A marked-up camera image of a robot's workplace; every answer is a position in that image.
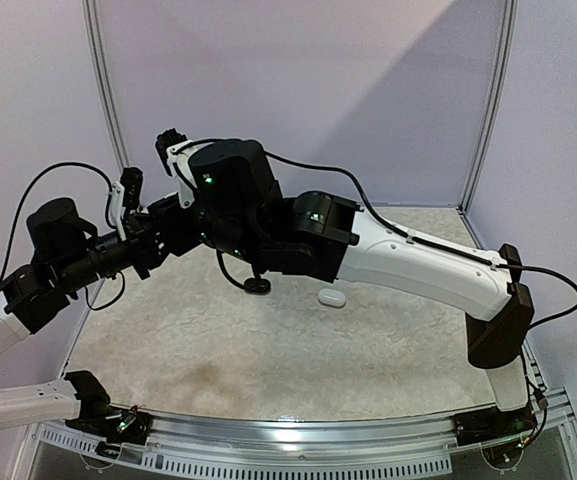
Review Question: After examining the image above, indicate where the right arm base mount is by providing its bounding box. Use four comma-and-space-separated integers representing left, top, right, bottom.
451, 403, 538, 446

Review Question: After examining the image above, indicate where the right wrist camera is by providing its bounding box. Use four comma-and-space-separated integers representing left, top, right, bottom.
154, 128, 204, 209

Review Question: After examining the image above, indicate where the left aluminium frame post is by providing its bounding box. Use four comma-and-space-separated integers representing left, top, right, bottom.
81, 0, 132, 174

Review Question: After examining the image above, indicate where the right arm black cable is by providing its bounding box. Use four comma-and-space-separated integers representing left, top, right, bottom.
172, 137, 577, 451

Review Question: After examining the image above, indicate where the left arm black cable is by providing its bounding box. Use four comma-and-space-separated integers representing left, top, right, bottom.
0, 160, 129, 326

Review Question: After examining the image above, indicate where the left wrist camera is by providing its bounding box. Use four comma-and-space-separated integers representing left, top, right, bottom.
105, 167, 143, 228

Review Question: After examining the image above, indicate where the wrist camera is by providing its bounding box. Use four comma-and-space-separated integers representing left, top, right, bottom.
154, 128, 204, 209
105, 167, 143, 228

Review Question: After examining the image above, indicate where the black oval charging case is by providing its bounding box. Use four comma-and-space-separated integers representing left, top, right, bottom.
244, 278, 271, 295

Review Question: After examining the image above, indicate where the aluminium frame post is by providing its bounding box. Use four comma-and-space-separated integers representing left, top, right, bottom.
457, 0, 517, 215
81, 0, 132, 174

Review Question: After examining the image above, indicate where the white oval charging case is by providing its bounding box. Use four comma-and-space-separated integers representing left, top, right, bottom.
317, 288, 347, 308

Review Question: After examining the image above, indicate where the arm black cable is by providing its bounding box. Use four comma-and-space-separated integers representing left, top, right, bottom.
0, 160, 129, 326
172, 137, 577, 451

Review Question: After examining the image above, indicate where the aluminium front rail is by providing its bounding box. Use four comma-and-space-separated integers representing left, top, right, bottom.
14, 389, 577, 479

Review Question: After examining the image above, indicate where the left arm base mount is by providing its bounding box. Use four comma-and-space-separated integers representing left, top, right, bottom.
65, 401, 154, 445

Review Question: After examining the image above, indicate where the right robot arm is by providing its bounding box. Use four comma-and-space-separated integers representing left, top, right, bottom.
155, 130, 534, 436

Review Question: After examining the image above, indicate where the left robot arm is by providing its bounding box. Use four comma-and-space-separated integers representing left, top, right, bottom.
0, 198, 165, 445

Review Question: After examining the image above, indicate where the right aluminium frame post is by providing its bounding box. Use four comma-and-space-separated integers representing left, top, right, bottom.
457, 0, 517, 215

